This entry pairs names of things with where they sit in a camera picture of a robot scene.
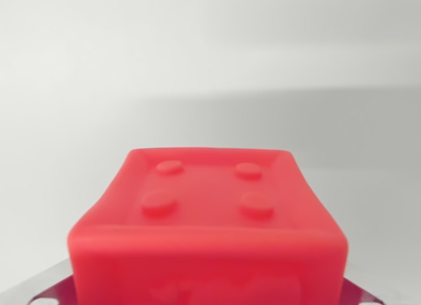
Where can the black-padded silver gripper left finger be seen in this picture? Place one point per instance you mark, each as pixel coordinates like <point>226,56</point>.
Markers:
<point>39,288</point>

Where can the red studded cube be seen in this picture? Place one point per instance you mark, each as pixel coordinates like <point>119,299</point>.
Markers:
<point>207,246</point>

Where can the black-padded silver gripper right finger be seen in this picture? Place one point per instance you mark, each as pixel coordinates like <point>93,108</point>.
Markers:
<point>356,295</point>

